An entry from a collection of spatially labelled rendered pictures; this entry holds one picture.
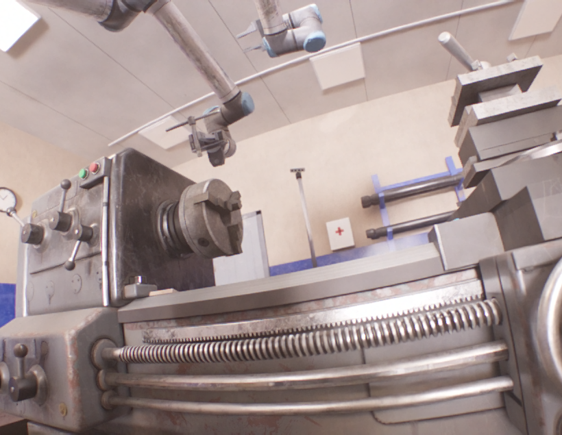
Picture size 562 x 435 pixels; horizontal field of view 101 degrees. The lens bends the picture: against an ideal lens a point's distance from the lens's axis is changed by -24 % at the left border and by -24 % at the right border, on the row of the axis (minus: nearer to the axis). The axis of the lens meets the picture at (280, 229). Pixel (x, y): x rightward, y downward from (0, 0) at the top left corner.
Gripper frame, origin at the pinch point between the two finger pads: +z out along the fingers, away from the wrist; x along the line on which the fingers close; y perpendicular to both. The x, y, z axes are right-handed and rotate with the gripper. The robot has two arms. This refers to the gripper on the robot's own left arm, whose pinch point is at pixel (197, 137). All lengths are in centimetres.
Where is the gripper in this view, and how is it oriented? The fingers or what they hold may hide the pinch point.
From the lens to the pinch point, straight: 102.6
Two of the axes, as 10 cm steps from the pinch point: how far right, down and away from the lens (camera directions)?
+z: -1.3, 1.5, -9.8
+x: 9.6, -2.4, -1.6
